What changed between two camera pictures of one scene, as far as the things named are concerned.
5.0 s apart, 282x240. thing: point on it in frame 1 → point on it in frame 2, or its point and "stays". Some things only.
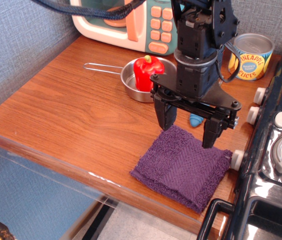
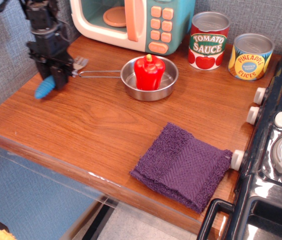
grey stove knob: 259,95 stays
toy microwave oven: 152,28 stays
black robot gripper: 197,85 → 50,47
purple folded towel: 177,163 stays
